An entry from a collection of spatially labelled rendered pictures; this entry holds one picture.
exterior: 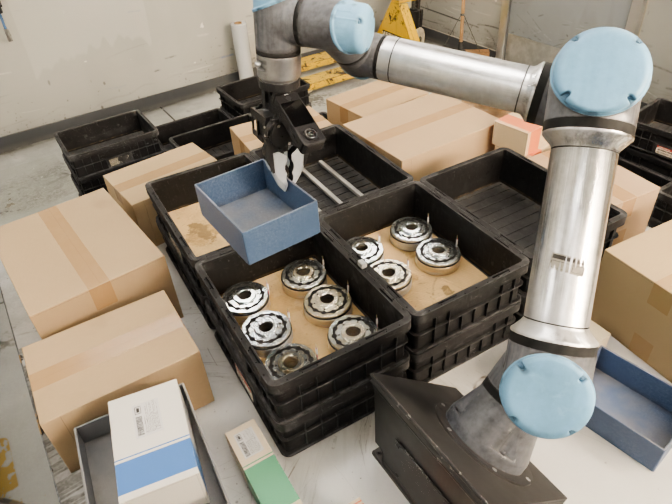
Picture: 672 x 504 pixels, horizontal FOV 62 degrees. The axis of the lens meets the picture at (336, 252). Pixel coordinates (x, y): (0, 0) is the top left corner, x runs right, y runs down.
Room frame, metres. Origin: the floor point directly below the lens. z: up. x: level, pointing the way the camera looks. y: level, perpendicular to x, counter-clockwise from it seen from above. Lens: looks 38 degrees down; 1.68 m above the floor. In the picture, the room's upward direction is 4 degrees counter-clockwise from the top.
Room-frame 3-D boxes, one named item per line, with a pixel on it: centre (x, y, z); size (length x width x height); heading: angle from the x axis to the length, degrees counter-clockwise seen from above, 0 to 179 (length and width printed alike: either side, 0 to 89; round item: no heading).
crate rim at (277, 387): (0.84, 0.09, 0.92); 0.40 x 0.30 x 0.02; 28
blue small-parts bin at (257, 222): (0.87, 0.14, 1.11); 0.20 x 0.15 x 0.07; 32
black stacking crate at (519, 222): (1.12, -0.44, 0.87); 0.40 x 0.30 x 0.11; 28
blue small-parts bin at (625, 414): (0.65, -0.55, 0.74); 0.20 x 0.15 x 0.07; 39
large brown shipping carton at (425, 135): (1.60, -0.30, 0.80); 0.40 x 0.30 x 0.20; 121
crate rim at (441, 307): (0.98, -0.18, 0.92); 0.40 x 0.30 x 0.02; 28
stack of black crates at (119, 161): (2.36, 1.00, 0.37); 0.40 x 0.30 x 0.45; 121
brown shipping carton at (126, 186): (1.48, 0.50, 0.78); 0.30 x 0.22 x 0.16; 127
